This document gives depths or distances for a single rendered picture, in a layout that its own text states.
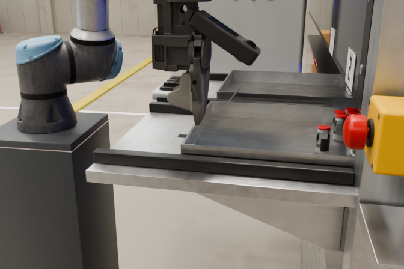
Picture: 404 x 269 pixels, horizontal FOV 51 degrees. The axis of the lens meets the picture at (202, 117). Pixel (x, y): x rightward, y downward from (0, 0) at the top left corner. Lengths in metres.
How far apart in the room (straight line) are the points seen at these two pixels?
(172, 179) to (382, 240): 0.29
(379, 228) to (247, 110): 0.43
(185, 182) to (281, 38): 1.01
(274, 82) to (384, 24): 0.71
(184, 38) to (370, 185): 0.33
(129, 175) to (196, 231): 1.49
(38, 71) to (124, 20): 8.95
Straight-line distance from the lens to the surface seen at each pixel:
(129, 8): 9.99
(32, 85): 1.13
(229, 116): 0.90
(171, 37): 0.65
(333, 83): 1.23
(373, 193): 0.61
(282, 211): 0.73
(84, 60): 1.14
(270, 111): 0.89
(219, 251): 2.00
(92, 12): 1.12
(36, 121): 1.14
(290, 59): 1.57
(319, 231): 0.75
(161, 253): 1.99
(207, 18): 0.65
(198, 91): 0.65
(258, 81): 1.23
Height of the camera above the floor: 1.16
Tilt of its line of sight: 18 degrees down
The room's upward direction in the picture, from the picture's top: straight up
